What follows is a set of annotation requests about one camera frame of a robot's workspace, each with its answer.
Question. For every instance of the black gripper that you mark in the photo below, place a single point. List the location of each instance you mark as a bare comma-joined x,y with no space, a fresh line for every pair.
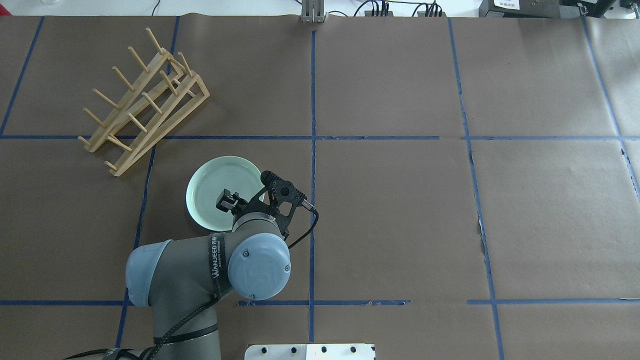
239,206

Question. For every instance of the light green plate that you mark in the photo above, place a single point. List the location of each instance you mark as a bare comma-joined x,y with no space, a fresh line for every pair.
236,174

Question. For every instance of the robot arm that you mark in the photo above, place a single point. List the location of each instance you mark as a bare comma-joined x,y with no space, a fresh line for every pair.
183,280

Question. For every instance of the wooden dish rack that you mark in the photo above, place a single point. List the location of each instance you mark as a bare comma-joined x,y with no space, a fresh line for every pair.
165,93

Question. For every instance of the black power strip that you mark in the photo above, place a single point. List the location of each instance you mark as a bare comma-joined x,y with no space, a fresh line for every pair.
399,8

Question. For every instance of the black box device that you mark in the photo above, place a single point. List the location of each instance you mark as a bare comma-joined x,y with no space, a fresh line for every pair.
547,9

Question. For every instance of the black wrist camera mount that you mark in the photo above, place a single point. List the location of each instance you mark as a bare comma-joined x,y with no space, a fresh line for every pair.
284,198

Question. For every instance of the white pedestal column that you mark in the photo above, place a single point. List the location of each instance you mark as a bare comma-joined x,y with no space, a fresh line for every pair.
312,351

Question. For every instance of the aluminium frame post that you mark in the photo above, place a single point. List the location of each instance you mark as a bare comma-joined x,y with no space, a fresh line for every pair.
312,11

